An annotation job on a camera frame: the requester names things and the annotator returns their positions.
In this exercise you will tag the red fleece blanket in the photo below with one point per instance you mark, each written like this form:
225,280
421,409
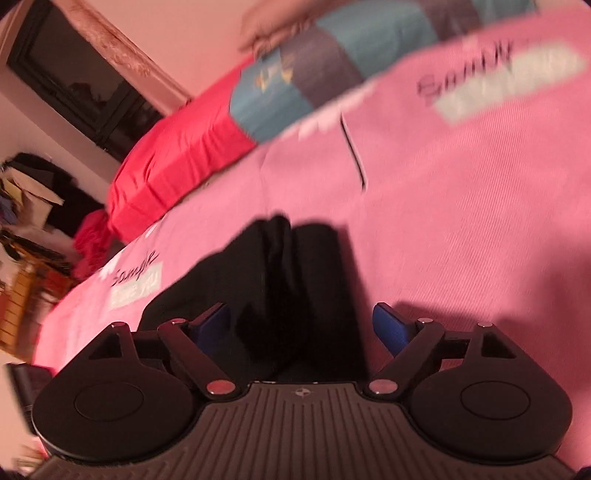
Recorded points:
94,244

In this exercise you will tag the folded beige pink cloth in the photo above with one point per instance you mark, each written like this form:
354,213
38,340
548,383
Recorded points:
277,21

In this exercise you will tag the teal grey striped pillow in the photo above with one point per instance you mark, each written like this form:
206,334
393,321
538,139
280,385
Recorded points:
332,64

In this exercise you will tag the wooden shelf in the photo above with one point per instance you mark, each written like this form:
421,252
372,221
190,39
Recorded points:
27,300

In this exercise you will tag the pink curtain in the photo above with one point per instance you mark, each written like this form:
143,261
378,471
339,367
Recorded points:
120,50

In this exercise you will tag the black pants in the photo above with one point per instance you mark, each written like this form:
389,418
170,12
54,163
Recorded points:
286,295

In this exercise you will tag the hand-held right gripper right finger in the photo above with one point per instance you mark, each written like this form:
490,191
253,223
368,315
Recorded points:
390,327

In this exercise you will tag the red pillow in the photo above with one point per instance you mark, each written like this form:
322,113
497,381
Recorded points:
180,147

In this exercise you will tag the pink printed bedsheet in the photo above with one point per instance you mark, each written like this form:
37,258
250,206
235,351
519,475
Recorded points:
438,221

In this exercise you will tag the black box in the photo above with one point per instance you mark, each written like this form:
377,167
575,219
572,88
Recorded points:
27,385

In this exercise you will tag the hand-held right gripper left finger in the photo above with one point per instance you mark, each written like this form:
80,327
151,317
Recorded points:
213,325

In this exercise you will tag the dark hanging clothes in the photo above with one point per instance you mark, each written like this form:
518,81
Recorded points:
51,194

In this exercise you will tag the dark window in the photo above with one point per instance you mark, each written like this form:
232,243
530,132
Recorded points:
78,83

